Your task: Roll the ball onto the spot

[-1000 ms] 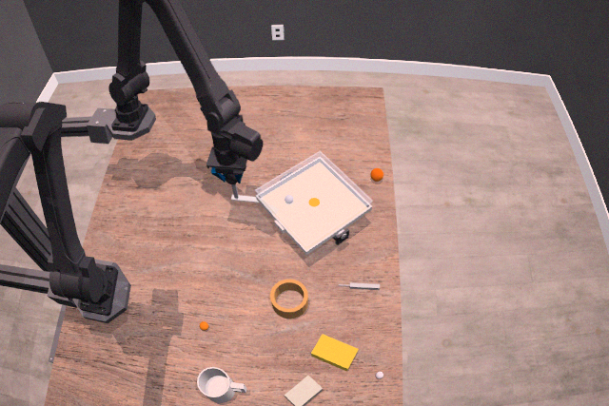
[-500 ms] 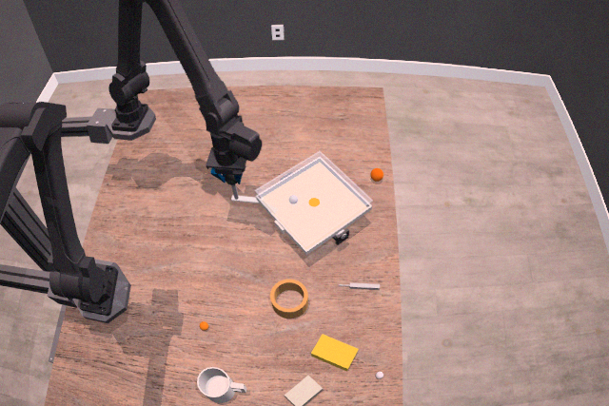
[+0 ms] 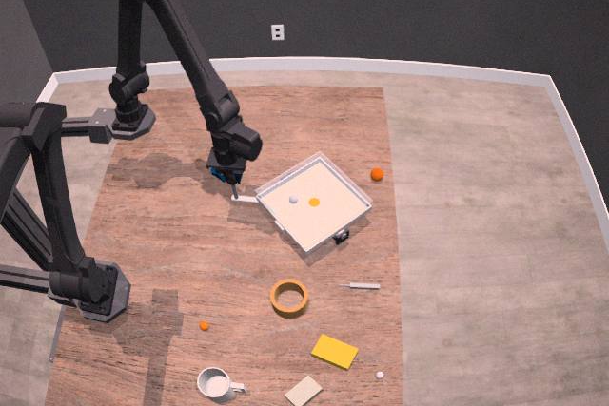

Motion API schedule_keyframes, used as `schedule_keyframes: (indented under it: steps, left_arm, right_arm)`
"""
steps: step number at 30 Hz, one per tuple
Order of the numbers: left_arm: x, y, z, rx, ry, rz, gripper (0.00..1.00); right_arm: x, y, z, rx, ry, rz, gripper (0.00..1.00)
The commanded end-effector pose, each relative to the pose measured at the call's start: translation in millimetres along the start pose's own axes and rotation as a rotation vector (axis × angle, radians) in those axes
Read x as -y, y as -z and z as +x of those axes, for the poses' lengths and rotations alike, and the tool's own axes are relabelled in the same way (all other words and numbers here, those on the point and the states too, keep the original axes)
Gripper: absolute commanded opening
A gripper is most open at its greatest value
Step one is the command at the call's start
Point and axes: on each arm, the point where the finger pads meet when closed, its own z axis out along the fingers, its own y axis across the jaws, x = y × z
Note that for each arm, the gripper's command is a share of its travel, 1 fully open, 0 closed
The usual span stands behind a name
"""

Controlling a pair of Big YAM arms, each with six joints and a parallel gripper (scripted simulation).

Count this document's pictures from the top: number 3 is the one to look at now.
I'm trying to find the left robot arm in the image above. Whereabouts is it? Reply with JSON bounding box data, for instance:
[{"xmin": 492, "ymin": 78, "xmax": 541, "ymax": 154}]
[{"xmin": 108, "ymin": 0, "xmax": 263, "ymax": 162}]

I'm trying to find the white mug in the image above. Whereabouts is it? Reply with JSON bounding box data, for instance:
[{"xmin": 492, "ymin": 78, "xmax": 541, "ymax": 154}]
[{"xmin": 197, "ymin": 367, "xmax": 246, "ymax": 403}]

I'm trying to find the pale pink flat rectangular block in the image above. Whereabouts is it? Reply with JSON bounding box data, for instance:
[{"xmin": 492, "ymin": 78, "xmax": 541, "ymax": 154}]
[{"xmin": 285, "ymin": 376, "xmax": 323, "ymax": 406}]

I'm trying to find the yellow flat rectangular block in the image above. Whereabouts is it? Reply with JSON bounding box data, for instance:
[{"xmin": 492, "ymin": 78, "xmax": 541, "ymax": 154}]
[{"xmin": 311, "ymin": 335, "xmax": 358, "ymax": 371}]

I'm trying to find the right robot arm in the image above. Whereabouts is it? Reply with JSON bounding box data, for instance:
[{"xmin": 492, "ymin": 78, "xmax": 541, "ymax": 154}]
[{"xmin": 0, "ymin": 102, "xmax": 118, "ymax": 316}]

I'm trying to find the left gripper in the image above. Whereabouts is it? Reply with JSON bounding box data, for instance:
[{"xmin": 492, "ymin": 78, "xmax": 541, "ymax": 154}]
[{"xmin": 206, "ymin": 147, "xmax": 246, "ymax": 184}]

